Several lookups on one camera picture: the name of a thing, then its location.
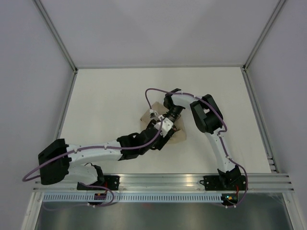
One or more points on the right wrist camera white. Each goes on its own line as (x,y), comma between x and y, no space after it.
(153,114)

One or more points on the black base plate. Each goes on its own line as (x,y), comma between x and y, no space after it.
(110,181)
(219,183)

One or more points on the beige cloth napkin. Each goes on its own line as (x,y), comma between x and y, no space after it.
(179,136)

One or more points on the right aluminium frame post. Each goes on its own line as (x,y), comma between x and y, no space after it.
(265,31)

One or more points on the left aluminium frame post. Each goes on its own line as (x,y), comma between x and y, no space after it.
(54,32)

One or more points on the white slotted cable duct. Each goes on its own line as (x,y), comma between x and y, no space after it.
(134,197)

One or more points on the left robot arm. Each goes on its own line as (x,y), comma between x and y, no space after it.
(62,162)

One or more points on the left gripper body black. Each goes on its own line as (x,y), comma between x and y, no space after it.
(161,142)

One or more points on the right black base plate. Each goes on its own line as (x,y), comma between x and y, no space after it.
(219,183)

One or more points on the aluminium rail front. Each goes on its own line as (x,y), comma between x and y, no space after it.
(257,183)

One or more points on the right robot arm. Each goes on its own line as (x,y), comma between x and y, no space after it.
(209,121)

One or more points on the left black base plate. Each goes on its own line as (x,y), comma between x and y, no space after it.
(110,181)

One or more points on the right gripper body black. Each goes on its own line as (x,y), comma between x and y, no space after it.
(174,110)

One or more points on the aluminium frame post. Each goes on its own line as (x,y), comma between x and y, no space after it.
(54,32)
(265,31)

